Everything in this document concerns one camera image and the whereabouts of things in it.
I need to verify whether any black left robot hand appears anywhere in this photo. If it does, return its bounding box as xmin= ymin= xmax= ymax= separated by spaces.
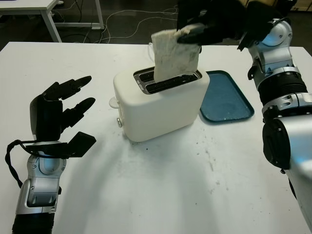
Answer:
xmin=29 ymin=75 xmax=96 ymax=142

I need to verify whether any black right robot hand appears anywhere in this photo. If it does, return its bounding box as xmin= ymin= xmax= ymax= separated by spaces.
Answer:
xmin=176 ymin=0 xmax=275 ymax=47

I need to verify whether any slice of white bread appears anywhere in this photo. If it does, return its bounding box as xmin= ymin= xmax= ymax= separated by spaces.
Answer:
xmin=151 ymin=23 xmax=202 ymax=83

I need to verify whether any blue plastic tray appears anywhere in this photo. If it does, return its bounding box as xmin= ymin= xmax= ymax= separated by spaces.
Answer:
xmin=199 ymin=70 xmax=255 ymax=122

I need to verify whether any cream two-slot toaster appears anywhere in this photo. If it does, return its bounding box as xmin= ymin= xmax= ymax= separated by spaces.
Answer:
xmin=113 ymin=65 xmax=211 ymax=143

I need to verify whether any white desk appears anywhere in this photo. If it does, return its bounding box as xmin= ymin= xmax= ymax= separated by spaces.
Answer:
xmin=0 ymin=0 xmax=104 ymax=43

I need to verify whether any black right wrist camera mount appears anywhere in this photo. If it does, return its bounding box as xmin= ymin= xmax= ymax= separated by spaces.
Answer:
xmin=236 ymin=17 xmax=292 ymax=52

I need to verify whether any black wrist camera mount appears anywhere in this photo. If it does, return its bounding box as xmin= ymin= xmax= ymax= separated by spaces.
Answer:
xmin=236 ymin=17 xmax=292 ymax=52
xmin=24 ymin=131 xmax=97 ymax=158

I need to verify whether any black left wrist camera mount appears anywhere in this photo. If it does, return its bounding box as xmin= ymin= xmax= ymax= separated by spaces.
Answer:
xmin=24 ymin=131 xmax=97 ymax=158

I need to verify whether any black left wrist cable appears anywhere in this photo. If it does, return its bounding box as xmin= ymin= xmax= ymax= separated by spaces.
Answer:
xmin=5 ymin=139 xmax=37 ymax=188

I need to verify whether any white toaster power cord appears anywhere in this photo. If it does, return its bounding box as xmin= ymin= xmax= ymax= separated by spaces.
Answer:
xmin=147 ymin=41 xmax=155 ymax=60

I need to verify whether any white floor cable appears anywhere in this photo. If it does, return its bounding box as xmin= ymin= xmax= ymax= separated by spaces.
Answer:
xmin=101 ymin=7 xmax=180 ymax=44

